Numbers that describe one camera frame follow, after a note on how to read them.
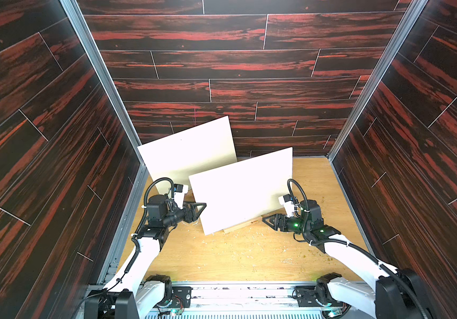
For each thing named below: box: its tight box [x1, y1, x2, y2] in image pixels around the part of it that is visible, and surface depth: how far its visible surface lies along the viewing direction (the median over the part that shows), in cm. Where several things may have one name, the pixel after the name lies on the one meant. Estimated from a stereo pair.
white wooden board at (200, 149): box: [137, 115, 238, 196], surface depth 93 cm
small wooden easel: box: [223, 215, 263, 234], surface depth 90 cm
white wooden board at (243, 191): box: [188, 146, 294, 236], surface depth 76 cm
